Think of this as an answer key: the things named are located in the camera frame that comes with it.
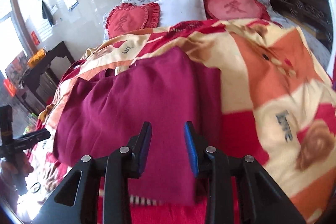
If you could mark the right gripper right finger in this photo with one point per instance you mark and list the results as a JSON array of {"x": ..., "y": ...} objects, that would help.
[{"x": 260, "y": 199}]

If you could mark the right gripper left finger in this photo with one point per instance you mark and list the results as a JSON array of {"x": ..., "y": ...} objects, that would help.
[{"x": 75, "y": 200}]

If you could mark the maroon fleece sweatshirt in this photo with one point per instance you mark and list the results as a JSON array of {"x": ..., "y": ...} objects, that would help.
[{"x": 104, "y": 112}]

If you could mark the person's left hand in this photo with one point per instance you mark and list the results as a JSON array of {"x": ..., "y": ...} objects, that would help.
[{"x": 8, "y": 170}]

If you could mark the red box on floor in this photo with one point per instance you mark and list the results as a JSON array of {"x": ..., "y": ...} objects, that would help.
[{"x": 10, "y": 87}]

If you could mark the dark wooden side table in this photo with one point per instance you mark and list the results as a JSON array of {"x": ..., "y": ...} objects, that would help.
[{"x": 38, "y": 84}]

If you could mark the yellow plastic basket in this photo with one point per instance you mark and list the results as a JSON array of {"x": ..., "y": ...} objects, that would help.
[{"x": 36, "y": 58}]

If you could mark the orange red patterned blanket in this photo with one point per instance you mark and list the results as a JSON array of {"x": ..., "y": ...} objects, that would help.
[{"x": 277, "y": 100}]

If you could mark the left red heart pillow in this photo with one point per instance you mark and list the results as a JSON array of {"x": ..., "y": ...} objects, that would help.
[{"x": 127, "y": 17}]

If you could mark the red heart pillow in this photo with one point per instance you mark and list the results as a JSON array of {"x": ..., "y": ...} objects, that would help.
[
  {"x": 127, "y": 17},
  {"x": 235, "y": 9}
]

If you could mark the white pillow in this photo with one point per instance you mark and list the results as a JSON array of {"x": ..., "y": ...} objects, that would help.
[{"x": 173, "y": 12}]

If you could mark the right red heart pillow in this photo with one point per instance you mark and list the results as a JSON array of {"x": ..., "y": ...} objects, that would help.
[{"x": 235, "y": 9}]

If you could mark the dark carved wooden headboard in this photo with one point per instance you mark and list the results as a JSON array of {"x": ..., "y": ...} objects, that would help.
[{"x": 315, "y": 13}]

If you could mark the red paper wall sign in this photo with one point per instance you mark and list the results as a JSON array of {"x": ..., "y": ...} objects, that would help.
[{"x": 35, "y": 38}]

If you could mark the dark cloth hanging on wall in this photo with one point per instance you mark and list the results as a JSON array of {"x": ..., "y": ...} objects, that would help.
[{"x": 46, "y": 14}]

